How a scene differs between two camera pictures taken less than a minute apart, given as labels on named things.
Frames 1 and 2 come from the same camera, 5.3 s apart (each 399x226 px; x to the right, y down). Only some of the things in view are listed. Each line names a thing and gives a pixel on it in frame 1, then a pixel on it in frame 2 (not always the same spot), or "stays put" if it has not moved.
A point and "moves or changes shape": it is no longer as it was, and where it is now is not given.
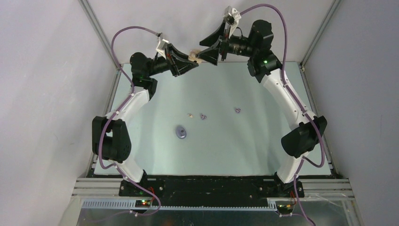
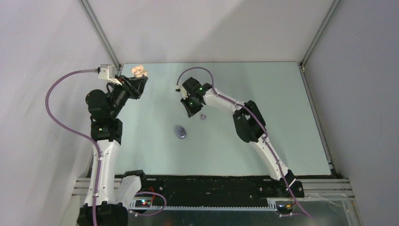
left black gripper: (182, 68) -> (134, 86)
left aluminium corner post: (99, 31) stays put
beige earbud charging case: (192, 56) moves or changes shape
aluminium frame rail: (331, 189) stays put
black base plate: (211, 190) stays put
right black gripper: (211, 55) -> (191, 111)
